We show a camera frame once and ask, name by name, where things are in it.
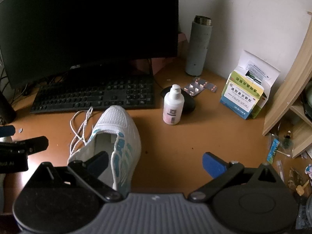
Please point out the white mesh sneaker shoe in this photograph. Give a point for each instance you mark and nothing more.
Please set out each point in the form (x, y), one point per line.
(114, 119)

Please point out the large silver pill blister pack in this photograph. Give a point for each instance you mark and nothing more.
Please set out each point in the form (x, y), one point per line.
(193, 89)

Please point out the dark round object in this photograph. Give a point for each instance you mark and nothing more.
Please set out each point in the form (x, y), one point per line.
(307, 100)

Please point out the small silver pill blister pack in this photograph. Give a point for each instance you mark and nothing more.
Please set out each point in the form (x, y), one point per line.
(208, 84)

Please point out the black computer mouse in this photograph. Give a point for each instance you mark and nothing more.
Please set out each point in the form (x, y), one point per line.
(189, 103)

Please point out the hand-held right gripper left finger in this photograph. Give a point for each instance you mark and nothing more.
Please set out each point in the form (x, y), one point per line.
(97, 163)

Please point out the black computer monitor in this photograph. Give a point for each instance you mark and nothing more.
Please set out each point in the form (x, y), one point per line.
(85, 17)

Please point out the yellow plastic piece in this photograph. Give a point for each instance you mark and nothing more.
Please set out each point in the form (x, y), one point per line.
(301, 188)

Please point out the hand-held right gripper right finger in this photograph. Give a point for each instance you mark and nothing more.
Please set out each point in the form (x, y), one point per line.
(214, 165)

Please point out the grey thermos bottle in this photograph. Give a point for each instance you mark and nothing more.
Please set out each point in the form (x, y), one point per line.
(197, 48)

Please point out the black thermos bottle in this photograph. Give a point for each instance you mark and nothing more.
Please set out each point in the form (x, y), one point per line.
(6, 107)

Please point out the cotton swab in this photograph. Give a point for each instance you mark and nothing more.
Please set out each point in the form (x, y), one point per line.
(284, 153)

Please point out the small dark dropper bottle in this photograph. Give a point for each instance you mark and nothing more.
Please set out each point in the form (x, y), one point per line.
(287, 140)

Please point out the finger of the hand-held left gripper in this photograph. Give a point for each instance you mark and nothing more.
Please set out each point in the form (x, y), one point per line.
(7, 130)
(31, 145)

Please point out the white shoelace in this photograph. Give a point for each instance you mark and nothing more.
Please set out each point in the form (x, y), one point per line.
(85, 120)

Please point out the black keyboard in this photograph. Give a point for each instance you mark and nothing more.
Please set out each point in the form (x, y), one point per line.
(97, 97)

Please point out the white pump bottle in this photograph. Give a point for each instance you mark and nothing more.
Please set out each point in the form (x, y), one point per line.
(172, 109)

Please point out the small blue packet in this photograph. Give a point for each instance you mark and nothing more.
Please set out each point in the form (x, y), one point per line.
(273, 150)

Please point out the pink box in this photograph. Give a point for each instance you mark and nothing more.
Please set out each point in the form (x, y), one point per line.
(170, 63)

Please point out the green blue medicine box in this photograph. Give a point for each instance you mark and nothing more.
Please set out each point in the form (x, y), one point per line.
(241, 97)

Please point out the wooden shelf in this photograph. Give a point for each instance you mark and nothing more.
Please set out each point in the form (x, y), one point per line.
(287, 85)

